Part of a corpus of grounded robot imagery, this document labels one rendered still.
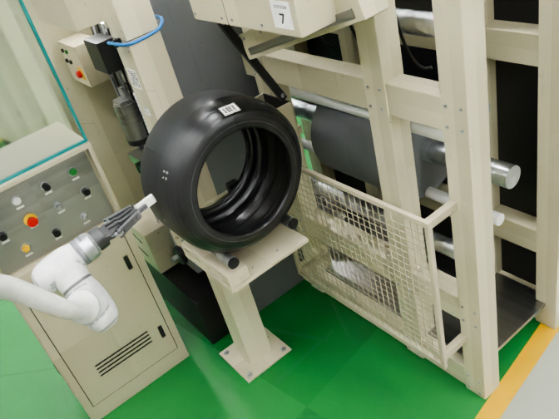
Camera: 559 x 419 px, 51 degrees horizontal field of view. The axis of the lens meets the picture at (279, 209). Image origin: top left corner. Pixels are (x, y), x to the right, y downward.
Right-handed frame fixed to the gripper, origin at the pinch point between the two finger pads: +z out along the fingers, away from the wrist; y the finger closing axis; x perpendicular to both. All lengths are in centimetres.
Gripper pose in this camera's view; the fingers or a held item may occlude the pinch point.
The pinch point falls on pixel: (145, 204)
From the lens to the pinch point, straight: 198.2
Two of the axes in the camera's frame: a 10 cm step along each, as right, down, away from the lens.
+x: 3.3, 7.3, 6.0
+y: -6.0, -3.3, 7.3
